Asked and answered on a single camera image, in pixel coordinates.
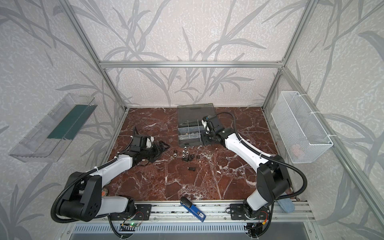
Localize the grey compartment organizer box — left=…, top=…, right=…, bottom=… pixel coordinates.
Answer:
left=178, top=103, right=221, bottom=148

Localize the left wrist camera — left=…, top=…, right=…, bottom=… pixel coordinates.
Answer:
left=146, top=136, right=154, bottom=148

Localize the black screw cluster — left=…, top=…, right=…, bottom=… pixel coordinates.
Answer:
left=182, top=154, right=195, bottom=163

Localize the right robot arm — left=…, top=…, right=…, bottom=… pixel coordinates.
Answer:
left=202, top=113, right=308, bottom=219

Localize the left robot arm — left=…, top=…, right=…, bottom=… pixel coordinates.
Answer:
left=50, top=135, right=170, bottom=224

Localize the clear acrylic wall shelf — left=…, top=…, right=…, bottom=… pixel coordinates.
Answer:
left=9, top=94, right=98, bottom=163

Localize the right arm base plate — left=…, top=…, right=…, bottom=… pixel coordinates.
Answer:
left=230, top=204, right=270, bottom=221

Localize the blue black utility knife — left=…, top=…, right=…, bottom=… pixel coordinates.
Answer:
left=180, top=197, right=206, bottom=223

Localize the white wire mesh basket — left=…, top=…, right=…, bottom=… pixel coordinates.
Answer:
left=272, top=91, right=333, bottom=164

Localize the aluminium front rail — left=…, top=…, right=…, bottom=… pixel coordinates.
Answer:
left=82, top=197, right=315, bottom=225

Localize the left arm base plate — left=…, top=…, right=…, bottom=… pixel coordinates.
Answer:
left=110, top=204, right=152, bottom=221

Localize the pink object in basket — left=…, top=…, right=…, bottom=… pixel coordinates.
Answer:
left=291, top=145, right=304, bottom=158

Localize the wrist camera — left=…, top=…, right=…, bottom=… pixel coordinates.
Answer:
left=146, top=136, right=154, bottom=148
left=202, top=120, right=210, bottom=133

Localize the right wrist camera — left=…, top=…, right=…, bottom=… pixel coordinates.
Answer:
left=202, top=120, right=210, bottom=133

